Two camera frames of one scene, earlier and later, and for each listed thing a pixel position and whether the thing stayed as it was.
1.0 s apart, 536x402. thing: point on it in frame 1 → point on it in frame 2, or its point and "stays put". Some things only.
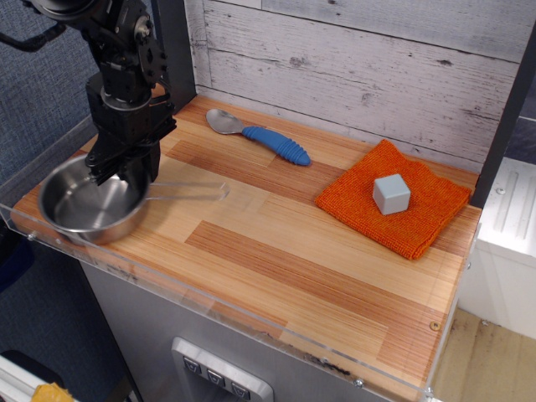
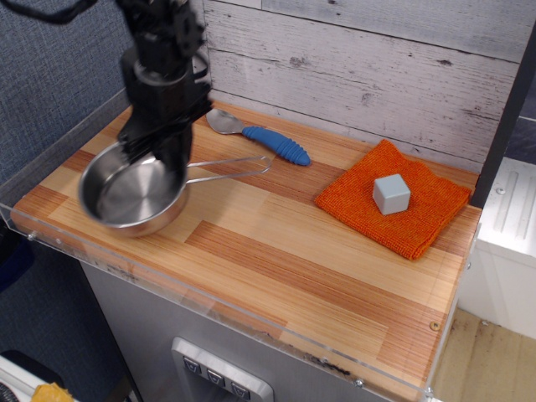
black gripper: [121, 132] → [167, 80]
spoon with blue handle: [224, 121] stays put
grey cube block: [391, 194] stays put
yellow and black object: [50, 393] stays put
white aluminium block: [498, 284] stays put
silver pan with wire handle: [78, 208] → [146, 196]
